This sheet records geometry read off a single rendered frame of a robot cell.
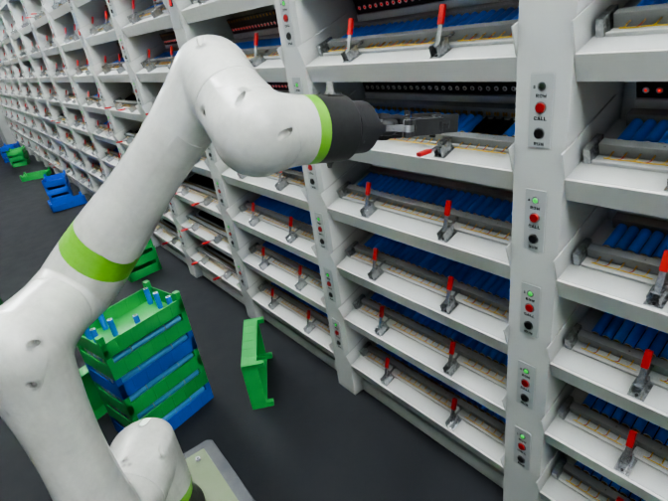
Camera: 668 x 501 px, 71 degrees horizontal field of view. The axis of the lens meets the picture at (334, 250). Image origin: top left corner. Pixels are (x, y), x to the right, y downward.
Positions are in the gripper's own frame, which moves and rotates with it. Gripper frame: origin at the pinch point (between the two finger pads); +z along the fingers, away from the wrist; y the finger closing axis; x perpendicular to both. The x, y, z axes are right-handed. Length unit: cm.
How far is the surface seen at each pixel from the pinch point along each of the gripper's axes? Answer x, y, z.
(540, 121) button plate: -0.4, -11.4, 13.3
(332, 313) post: 68, 60, 27
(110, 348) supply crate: 70, 87, -38
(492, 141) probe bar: 4.3, 0.9, 19.2
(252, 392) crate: 98, 76, 3
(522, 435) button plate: 72, -11, 27
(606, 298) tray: 29.0, -25.2, 19.3
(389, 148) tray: 8.1, 26.8, 16.6
